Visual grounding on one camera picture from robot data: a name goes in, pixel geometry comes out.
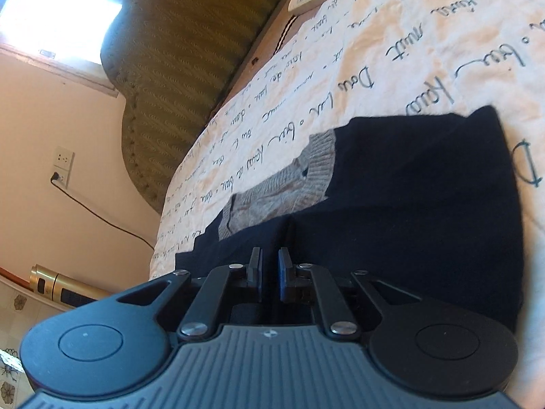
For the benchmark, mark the bright window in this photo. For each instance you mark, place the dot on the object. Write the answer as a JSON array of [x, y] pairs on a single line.
[[65, 30]]

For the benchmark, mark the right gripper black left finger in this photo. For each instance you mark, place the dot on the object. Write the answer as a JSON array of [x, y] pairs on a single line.
[[224, 287]]

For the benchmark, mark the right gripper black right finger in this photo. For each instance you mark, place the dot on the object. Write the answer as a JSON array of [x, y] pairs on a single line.
[[312, 284]]

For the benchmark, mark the grey navy knitted sweater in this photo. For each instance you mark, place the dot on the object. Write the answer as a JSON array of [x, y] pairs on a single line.
[[427, 203]]

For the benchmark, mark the olive green upholstered headboard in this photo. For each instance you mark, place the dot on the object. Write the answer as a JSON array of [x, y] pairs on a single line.
[[173, 61]]

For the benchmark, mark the white wall socket plate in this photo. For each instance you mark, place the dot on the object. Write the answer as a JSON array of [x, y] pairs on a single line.
[[62, 164]]

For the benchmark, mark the gold cylindrical heater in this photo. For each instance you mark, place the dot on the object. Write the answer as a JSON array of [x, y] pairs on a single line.
[[63, 290]]

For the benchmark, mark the white script-printed bed quilt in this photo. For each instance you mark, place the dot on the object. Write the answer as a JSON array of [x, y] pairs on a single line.
[[382, 58]]

